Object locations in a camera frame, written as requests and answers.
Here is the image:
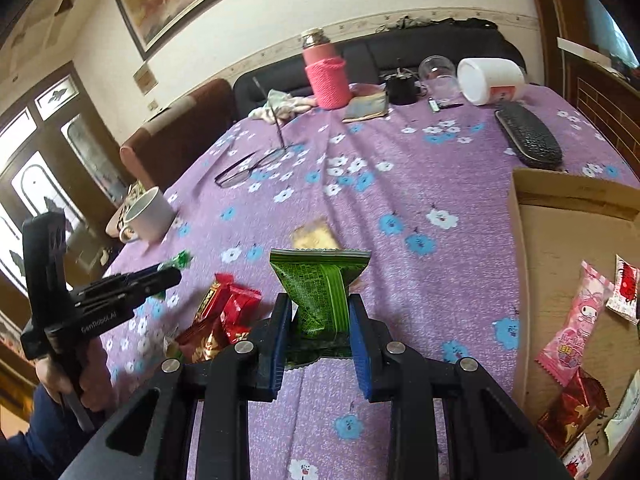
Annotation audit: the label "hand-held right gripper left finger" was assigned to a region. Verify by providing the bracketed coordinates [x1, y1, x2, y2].
[59, 293, 294, 480]

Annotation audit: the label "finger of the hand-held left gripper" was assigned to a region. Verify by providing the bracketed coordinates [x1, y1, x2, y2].
[117, 266, 182, 307]
[102, 269, 162, 287]

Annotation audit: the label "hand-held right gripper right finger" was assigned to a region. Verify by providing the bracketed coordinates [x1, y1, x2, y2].
[348, 293, 572, 480]

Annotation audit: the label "green twist-wrapped candy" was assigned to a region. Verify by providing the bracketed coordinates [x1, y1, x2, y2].
[152, 250, 194, 301]

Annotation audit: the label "green snack packet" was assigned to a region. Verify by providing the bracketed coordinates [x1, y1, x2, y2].
[270, 249, 372, 368]

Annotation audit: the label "pink cartoon snack packet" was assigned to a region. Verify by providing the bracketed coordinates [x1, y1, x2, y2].
[534, 260, 615, 386]

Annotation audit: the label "large red gold snack packet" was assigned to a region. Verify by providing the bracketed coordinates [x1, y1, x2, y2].
[537, 367, 610, 453]

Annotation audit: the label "cardboard box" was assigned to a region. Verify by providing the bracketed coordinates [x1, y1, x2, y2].
[507, 169, 640, 480]

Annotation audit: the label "white red-striped snack packet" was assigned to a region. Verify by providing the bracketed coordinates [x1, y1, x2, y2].
[560, 432, 593, 480]

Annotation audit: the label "small white red snack packet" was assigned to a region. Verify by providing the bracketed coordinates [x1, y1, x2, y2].
[605, 254, 640, 325]

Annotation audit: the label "person's left forearm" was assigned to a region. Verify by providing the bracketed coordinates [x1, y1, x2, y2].
[0, 385, 101, 480]

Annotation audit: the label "person's left hand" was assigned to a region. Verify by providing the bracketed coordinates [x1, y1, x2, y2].
[35, 344, 113, 414]

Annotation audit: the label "white mug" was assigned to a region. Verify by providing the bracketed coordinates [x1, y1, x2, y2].
[119, 186, 176, 243]

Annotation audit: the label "small dark red candy packet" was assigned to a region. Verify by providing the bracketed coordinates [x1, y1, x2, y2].
[174, 317, 251, 365]

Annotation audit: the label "wooden glass door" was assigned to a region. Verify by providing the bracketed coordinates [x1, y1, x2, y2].
[0, 60, 131, 311]

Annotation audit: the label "beige cracker packet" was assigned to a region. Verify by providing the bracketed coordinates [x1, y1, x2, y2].
[291, 216, 340, 251]

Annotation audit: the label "dark-framed eyeglasses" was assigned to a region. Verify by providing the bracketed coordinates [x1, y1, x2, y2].
[215, 77, 301, 189]

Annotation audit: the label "brown armchair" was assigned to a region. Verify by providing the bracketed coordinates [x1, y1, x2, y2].
[119, 78, 236, 196]

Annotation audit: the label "purple floral tablecloth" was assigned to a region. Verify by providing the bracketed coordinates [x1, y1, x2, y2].
[100, 82, 640, 480]

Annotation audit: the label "white crumpled cloth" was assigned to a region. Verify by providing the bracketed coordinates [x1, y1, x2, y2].
[248, 89, 318, 122]

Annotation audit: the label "grey fabric pouch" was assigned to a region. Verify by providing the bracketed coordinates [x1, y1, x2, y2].
[342, 91, 391, 123]

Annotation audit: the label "pink knit-sleeved bottle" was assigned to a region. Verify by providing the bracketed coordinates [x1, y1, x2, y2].
[300, 28, 351, 110]

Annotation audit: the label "small black cup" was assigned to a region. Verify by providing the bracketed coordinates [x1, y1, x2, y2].
[385, 69, 426, 107]

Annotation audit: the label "black glasses case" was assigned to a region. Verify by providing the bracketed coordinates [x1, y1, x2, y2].
[495, 101, 565, 171]

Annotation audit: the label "clear drinking glass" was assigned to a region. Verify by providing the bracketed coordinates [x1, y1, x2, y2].
[418, 55, 463, 101]

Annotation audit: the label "black sofa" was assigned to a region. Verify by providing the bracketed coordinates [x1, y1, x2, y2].
[232, 22, 526, 118]

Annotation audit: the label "white plastic jar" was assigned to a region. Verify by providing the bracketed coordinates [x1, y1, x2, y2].
[456, 57, 527, 107]

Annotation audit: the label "wooden partition cabinet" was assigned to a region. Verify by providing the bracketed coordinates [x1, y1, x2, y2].
[522, 0, 640, 181]

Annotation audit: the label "pile of assorted clutter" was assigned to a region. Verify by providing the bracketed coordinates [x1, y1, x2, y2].
[607, 52, 640, 78]

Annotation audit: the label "large mirror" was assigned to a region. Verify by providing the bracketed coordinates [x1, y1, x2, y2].
[580, 0, 640, 68]

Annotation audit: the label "beige wall panel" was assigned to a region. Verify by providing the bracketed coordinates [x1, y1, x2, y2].
[132, 62, 158, 96]

